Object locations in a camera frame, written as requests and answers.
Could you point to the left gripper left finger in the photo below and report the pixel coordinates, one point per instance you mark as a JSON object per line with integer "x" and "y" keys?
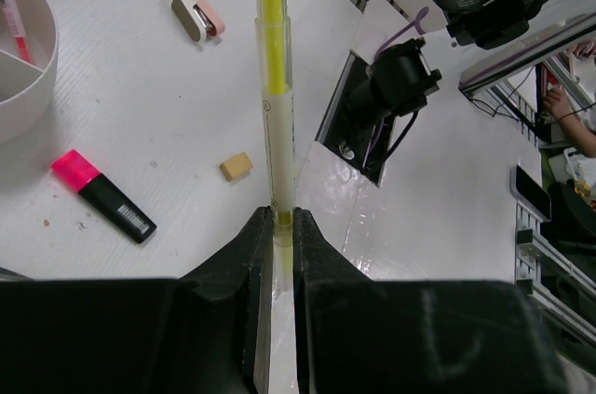
{"x": 225, "y": 334}

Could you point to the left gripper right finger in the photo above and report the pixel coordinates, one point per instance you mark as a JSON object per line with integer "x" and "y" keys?
{"x": 314, "y": 259}

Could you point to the thin yellow highlighter pen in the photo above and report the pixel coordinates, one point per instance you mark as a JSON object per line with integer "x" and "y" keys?
{"x": 273, "y": 29}

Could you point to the thin red highlighter pen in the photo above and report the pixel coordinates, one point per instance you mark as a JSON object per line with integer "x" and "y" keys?
{"x": 16, "y": 27}

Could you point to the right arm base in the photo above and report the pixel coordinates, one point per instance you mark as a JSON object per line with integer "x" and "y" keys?
{"x": 373, "y": 106}

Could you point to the person hand in background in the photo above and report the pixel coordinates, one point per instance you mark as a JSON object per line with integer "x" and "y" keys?
{"x": 557, "y": 103}

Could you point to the tan eraser block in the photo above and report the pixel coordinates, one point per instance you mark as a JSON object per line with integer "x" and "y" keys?
{"x": 236, "y": 167}

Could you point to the pink mini stapler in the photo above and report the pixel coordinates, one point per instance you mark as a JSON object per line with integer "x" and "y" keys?
{"x": 199, "y": 19}

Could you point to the pink capped black highlighter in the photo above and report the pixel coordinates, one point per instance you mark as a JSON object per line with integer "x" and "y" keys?
{"x": 103, "y": 195}

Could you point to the white round divided organizer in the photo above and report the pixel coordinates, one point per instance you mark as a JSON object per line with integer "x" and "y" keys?
{"x": 26, "y": 90}

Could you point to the smartphone on rail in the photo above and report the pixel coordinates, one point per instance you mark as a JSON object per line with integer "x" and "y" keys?
{"x": 530, "y": 193}

